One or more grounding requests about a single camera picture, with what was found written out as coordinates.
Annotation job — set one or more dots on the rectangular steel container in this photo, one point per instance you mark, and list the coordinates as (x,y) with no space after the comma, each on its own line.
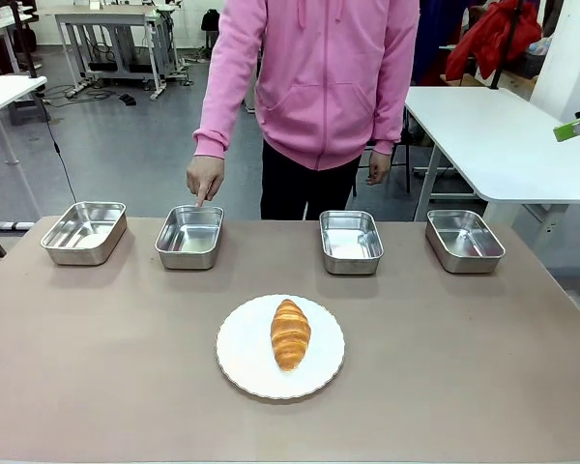
(191,237)
(464,240)
(350,241)
(84,232)

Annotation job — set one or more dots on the person's left hand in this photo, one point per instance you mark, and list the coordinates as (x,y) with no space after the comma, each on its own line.
(378,173)

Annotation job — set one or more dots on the person's right hand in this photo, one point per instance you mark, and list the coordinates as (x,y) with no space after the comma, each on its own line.
(204,180)

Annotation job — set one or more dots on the white side table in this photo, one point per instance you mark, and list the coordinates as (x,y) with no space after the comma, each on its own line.
(498,140)

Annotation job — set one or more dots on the black pole stand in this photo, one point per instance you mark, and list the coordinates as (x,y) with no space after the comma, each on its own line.
(505,43)

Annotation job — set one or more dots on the red jacket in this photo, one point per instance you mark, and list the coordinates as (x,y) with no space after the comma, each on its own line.
(495,36)

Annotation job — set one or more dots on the pink zip hoodie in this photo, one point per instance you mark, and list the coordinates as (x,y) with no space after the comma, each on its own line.
(314,77)

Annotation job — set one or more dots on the black trousers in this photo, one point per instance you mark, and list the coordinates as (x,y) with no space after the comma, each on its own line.
(307,188)

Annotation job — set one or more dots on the golden brown croissant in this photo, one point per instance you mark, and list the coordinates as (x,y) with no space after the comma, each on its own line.
(290,333)

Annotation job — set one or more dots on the white scalloped plate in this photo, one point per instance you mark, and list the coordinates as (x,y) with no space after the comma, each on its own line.
(251,353)

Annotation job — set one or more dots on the grey workbench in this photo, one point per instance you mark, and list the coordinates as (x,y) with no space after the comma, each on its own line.
(116,43)

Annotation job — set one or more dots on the white power strip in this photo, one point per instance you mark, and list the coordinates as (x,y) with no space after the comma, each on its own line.
(14,225)

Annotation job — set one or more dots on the white desk with pole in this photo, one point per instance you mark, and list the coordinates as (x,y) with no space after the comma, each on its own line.
(5,104)

